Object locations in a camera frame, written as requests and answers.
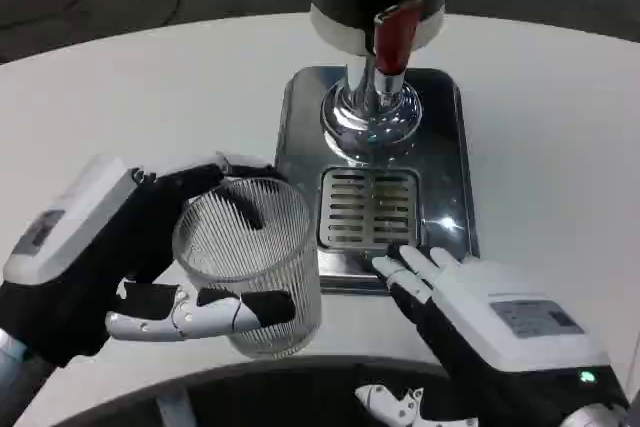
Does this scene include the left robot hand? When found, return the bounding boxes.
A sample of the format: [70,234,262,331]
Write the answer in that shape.
[0,150,297,368]

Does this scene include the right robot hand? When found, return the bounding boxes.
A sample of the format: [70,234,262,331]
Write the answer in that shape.
[355,245,630,427]

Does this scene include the clear ribbed glass cup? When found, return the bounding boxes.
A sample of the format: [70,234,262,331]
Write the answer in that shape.
[171,176,324,361]

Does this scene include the steel drip tray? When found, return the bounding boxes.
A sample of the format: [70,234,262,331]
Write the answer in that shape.
[273,65,481,296]

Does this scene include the slotted steel tray grid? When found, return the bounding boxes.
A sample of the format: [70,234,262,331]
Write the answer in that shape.
[316,166,421,251]

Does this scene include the grey table frame bar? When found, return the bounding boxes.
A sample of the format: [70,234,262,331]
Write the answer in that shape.
[157,389,196,427]

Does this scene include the red tap handle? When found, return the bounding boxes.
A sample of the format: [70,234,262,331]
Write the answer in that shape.
[372,0,426,76]

